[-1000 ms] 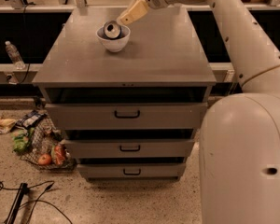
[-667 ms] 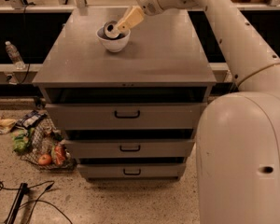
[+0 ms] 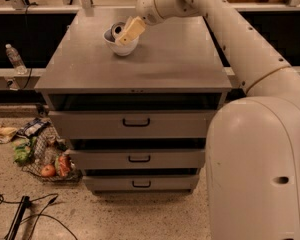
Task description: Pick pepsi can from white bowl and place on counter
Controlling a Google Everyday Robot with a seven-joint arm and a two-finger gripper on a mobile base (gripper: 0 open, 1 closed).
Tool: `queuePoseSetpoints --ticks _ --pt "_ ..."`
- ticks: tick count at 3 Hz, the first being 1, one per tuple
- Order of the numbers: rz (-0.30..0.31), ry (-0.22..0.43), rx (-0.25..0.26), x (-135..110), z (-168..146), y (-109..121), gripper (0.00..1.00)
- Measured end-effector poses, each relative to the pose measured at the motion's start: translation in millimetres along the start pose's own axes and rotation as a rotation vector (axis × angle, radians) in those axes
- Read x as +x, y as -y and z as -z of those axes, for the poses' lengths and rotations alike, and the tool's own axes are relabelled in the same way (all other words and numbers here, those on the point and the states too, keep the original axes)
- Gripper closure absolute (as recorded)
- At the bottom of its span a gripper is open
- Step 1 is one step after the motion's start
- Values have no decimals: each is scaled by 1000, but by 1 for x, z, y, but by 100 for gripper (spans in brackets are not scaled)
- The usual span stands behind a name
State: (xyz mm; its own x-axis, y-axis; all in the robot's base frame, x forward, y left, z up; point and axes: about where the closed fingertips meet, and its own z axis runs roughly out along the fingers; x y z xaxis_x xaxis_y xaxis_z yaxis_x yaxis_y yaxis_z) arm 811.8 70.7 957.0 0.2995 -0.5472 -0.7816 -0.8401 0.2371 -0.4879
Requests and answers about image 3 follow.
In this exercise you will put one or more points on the red apple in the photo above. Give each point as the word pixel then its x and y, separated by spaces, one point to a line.
pixel 48 171

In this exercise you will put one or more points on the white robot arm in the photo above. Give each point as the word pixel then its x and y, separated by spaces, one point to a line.
pixel 253 144

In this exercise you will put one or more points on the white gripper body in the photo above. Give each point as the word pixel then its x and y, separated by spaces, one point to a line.
pixel 149 6

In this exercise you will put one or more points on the red snack bag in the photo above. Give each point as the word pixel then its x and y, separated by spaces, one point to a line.
pixel 63 165

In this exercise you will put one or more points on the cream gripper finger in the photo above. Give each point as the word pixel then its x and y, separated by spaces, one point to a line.
pixel 128 25
pixel 137 28

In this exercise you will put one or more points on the middle grey drawer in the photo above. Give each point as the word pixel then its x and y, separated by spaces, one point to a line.
pixel 137 159

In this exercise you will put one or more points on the wire mesh basket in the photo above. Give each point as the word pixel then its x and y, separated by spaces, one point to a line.
pixel 48 147

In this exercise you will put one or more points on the grey drawer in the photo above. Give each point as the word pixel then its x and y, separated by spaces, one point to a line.
pixel 131 124
pixel 137 159
pixel 141 183

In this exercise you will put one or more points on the white bowl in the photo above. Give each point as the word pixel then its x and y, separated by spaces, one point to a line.
pixel 119 50

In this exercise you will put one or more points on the clear plastic water bottle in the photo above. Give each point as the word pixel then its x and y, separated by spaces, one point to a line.
pixel 15 59

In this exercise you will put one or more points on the grey drawer cabinet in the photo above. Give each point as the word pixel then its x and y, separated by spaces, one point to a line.
pixel 175 67

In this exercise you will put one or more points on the blue chip bag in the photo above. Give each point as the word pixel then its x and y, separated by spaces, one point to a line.
pixel 32 128

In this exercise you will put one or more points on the grey shelf rail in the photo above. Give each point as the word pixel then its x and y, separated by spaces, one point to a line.
pixel 9 78

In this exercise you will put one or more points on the black bar on floor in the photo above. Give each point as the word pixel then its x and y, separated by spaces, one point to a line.
pixel 13 230

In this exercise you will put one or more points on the blue pepsi can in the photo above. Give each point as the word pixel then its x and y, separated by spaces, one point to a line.
pixel 116 29

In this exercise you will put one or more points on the green snack bag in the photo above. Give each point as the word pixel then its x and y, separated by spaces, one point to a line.
pixel 23 150

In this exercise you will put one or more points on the top grey drawer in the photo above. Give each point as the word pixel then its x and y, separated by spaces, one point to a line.
pixel 131 124

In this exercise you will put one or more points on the bottom grey drawer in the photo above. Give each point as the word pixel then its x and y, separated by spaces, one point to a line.
pixel 141 183

